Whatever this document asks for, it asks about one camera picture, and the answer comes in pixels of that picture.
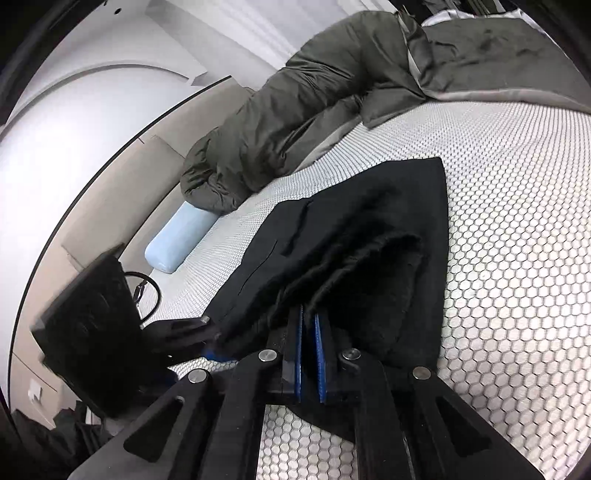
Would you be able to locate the grey-green duvet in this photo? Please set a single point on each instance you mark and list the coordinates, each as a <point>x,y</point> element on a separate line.
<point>277,124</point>

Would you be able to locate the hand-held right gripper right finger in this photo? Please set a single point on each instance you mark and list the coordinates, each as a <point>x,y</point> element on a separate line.
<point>321,364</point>

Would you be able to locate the beige padded headboard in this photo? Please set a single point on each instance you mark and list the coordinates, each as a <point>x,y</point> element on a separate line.
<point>138,184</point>

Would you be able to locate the dark clothes pile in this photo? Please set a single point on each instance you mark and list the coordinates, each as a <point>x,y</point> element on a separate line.
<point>51,438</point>

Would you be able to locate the white wall outlet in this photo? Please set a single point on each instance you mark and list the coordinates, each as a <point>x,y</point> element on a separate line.
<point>35,391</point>

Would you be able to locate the black pants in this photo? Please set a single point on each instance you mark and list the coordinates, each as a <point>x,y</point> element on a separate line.
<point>369,221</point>

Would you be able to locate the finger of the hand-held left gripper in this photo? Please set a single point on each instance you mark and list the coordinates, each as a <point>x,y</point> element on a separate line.
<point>180,330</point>
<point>217,356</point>

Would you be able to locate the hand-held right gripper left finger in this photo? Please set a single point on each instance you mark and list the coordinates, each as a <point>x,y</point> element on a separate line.
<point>298,360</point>

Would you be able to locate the light blue pillow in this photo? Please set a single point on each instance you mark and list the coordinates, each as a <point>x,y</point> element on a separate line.
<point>178,237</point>

